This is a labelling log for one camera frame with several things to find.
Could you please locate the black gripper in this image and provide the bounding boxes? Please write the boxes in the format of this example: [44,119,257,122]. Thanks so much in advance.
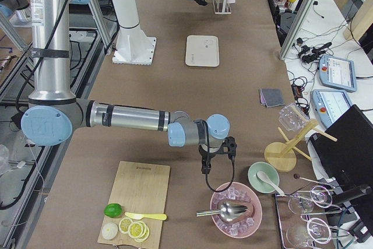
[198,145,224,174]

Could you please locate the cream rabbit tray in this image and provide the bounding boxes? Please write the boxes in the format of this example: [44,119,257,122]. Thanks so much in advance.
[185,35,220,67]

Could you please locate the wooden cup stand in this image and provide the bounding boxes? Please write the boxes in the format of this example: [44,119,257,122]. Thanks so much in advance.
[264,103,337,173]

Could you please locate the metal scoop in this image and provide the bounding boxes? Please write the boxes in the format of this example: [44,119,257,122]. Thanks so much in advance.
[196,199,249,223]

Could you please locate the green bowl with spoon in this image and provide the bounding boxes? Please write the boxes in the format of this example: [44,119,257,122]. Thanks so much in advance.
[248,162,284,195]

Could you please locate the wooden cutting board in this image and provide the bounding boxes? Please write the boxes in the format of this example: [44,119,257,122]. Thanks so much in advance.
[97,161,171,248]

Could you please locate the yellow plastic knife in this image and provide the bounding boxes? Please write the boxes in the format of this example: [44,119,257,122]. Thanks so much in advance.
[124,212,167,221]

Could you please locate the pink bowl with ice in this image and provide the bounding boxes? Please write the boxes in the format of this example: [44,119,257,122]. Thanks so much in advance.
[210,182,262,239]

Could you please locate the folded grey cloth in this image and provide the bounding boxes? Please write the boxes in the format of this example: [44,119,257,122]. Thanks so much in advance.
[259,88,284,108]

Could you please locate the lemon slices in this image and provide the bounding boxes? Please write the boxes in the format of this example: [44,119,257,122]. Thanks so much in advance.
[118,217,150,243]

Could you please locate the green lime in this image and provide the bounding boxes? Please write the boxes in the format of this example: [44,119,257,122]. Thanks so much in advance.
[104,203,122,218]

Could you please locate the teach pendant tablet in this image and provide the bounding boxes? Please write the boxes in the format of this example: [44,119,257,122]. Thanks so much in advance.
[312,89,353,128]
[319,54,357,92]

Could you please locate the white wire cup rack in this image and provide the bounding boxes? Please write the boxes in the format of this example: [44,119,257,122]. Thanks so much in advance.
[212,0,231,15]

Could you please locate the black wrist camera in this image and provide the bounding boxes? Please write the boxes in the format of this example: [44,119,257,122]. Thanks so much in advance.
[222,136,237,162]
[194,0,207,6]

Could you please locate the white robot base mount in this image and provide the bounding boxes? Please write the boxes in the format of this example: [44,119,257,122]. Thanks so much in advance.
[112,0,156,65]

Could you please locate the aluminium frame post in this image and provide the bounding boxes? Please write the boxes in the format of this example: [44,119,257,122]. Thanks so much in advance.
[279,0,314,61]

